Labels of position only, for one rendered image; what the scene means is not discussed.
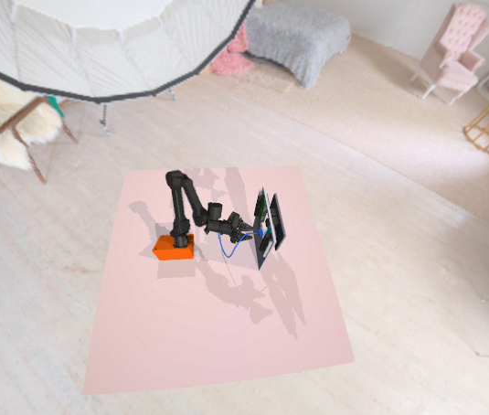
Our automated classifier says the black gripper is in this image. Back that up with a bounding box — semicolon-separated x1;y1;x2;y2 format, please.
218;214;255;244

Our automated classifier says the blue network cable with plug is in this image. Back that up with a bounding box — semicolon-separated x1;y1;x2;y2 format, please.
218;229;267;258

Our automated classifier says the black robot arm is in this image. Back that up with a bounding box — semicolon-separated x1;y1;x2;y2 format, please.
165;169;223;249

